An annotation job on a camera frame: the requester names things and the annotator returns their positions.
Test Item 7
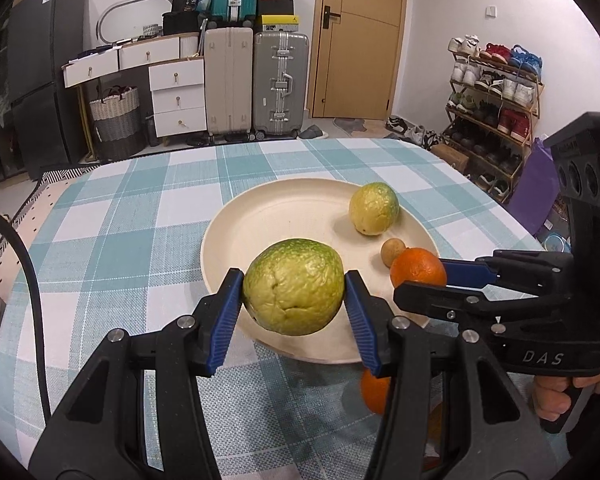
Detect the small brown longan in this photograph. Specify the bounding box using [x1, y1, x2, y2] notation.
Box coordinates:
[381, 239, 407, 268]

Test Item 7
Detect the silver suitcase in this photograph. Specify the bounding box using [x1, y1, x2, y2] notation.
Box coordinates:
[252, 30, 311, 141]

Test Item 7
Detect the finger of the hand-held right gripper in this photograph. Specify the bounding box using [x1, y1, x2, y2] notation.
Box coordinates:
[394, 280, 573, 333]
[437, 250, 573, 291]

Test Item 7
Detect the large green guava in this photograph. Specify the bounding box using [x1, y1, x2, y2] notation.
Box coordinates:
[242, 238, 346, 337]

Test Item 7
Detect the person's right forearm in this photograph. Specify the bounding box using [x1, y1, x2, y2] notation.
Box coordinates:
[565, 392, 600, 480]

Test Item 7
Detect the person's right hand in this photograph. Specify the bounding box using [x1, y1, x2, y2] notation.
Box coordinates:
[532, 355, 600, 422]

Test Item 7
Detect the wooden door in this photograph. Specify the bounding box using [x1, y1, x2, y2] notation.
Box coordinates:
[310, 0, 408, 121]

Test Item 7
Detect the striped rug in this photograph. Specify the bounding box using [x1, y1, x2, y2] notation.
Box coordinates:
[0, 167, 88, 286]

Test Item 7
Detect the shoe rack with shoes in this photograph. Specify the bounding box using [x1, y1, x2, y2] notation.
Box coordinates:
[445, 35, 543, 200]

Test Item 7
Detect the small yellow-green guava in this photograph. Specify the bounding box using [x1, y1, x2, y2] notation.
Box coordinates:
[349, 182, 400, 236]

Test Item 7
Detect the black storage bag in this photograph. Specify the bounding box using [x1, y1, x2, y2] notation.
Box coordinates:
[162, 10, 203, 36]

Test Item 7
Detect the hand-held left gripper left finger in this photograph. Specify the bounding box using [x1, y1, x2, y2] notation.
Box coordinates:
[27, 267, 246, 480]

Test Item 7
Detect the yellow shoe box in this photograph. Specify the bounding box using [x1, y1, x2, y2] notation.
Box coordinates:
[256, 14, 301, 33]

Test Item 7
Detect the pile of sneakers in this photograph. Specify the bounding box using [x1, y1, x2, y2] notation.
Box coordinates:
[385, 116, 438, 148]

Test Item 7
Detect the black cable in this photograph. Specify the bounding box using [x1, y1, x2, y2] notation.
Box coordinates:
[0, 200, 53, 423]

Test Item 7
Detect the door mat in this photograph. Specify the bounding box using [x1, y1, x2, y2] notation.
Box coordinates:
[332, 119, 376, 133]

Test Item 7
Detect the white drawer desk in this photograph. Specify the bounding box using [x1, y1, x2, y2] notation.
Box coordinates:
[62, 35, 206, 88]

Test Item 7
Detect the white three-drawer cabinet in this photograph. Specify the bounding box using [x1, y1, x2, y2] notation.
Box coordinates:
[148, 58, 208, 138]

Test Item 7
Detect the dark grey refrigerator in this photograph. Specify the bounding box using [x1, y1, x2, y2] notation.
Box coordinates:
[7, 0, 88, 181]

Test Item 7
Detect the beige suitcase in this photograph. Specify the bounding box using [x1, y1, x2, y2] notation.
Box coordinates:
[203, 27, 255, 142]

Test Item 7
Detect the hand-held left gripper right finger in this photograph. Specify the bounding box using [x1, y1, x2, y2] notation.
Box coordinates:
[344, 270, 556, 480]

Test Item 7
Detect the woven laundry basket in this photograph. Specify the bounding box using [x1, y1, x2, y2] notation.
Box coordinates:
[89, 85, 146, 158]

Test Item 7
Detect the orange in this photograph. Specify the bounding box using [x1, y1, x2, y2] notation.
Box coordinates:
[390, 247, 448, 289]
[361, 367, 444, 448]

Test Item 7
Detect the purple bag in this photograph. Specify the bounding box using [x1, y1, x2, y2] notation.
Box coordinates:
[507, 137, 561, 236]

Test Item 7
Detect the wooden shoe rack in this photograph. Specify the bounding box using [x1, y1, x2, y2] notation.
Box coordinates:
[442, 50, 543, 201]

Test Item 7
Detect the brown cardboard box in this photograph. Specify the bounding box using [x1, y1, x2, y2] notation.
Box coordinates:
[430, 144, 470, 173]

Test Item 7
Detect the cream oval plate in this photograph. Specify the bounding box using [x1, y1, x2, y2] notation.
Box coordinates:
[200, 178, 440, 365]

